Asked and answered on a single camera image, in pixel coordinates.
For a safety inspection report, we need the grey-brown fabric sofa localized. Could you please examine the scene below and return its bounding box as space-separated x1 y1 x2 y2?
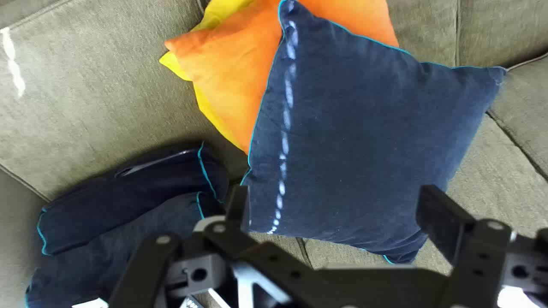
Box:
0 0 548 308

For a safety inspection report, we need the navy blanket with teal trim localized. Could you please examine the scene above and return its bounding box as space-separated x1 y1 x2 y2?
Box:
24 190 228 308

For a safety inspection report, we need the dark blue teal-piped pillow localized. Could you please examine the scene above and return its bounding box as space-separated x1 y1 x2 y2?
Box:
36 142 231 256

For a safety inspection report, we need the orange pillow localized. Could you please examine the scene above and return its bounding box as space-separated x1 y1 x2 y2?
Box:
164 0 401 154

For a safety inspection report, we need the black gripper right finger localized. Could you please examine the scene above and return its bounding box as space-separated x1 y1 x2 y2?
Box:
416 185 548 308

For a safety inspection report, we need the yellow pillow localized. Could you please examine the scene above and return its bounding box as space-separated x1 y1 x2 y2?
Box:
157 0 258 152

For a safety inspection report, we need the dark navy blue cloth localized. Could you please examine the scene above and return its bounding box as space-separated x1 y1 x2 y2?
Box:
240 0 509 265

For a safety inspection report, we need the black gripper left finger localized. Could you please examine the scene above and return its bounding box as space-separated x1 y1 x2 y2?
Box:
108 181 310 308

